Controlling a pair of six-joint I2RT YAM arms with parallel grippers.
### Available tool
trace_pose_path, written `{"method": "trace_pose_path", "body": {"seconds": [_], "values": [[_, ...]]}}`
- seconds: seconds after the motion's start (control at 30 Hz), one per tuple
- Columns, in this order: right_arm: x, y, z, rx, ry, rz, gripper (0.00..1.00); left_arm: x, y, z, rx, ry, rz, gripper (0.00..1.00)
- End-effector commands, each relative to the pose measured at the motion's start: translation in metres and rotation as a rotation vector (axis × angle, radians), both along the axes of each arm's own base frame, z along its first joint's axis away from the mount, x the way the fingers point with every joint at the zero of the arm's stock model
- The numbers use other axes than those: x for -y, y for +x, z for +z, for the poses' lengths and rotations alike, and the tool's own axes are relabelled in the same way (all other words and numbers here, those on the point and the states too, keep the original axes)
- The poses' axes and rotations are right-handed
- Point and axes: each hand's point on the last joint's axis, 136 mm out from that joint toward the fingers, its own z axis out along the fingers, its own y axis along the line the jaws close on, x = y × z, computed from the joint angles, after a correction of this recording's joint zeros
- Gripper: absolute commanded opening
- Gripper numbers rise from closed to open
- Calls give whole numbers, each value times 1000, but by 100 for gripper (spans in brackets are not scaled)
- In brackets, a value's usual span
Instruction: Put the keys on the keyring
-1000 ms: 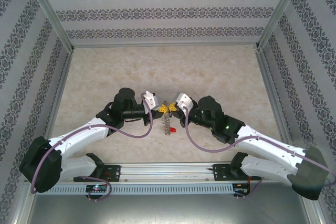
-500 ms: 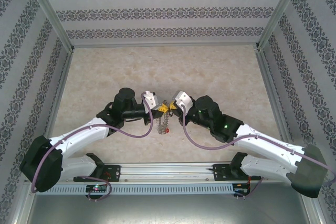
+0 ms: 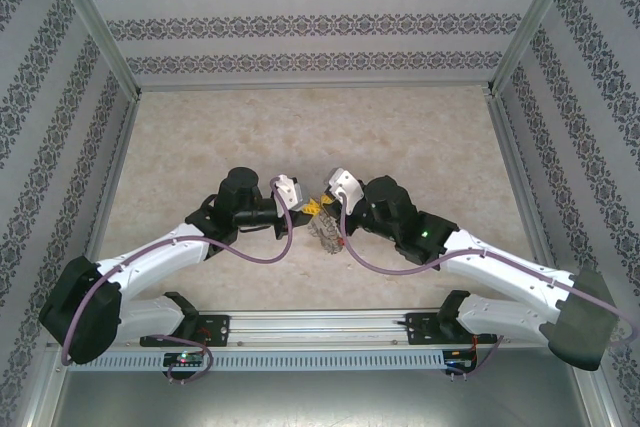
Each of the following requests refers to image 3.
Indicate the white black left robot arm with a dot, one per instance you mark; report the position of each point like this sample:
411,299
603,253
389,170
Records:
150,257

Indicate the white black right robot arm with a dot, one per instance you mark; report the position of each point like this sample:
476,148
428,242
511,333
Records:
500,267

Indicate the small green controller board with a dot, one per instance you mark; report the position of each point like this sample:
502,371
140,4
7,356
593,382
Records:
185,358
460,366

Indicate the grey sheet metal shelf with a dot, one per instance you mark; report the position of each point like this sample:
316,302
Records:
320,402

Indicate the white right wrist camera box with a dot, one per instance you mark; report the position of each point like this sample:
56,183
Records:
347,187

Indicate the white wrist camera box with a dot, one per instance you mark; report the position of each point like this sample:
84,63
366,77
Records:
290,192
347,187

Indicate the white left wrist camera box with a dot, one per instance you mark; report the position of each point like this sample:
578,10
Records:
290,192

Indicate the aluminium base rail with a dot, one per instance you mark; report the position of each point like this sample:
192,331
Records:
315,327

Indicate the aluminium frame side rail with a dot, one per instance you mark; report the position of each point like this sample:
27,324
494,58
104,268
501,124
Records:
112,187
520,177

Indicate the aluminium frame corner post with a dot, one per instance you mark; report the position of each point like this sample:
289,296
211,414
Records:
90,12
535,12

